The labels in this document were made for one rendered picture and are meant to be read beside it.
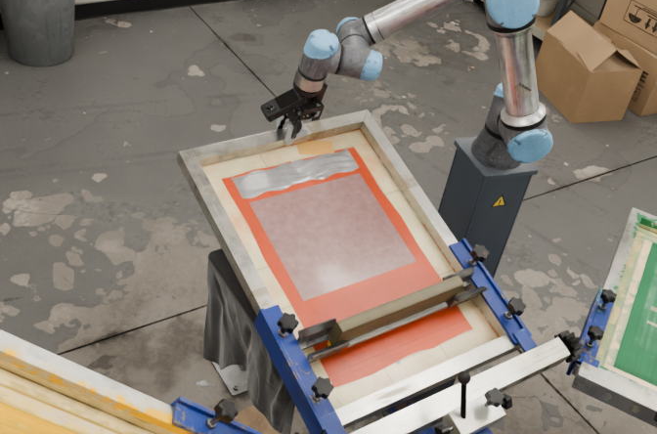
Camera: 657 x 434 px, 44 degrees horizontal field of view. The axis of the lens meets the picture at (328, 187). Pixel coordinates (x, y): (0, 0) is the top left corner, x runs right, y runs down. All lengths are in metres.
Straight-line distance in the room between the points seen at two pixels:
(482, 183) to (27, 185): 2.37
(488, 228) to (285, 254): 0.75
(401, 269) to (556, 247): 2.16
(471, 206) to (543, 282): 1.57
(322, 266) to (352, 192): 0.26
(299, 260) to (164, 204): 1.97
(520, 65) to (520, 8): 0.17
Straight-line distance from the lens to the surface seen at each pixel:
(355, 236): 2.06
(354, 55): 1.96
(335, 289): 1.96
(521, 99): 2.10
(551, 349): 2.02
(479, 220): 2.43
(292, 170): 2.13
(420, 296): 1.90
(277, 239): 1.99
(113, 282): 3.51
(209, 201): 1.97
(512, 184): 2.40
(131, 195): 3.93
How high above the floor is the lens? 2.48
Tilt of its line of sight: 37 degrees down
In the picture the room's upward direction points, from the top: 10 degrees clockwise
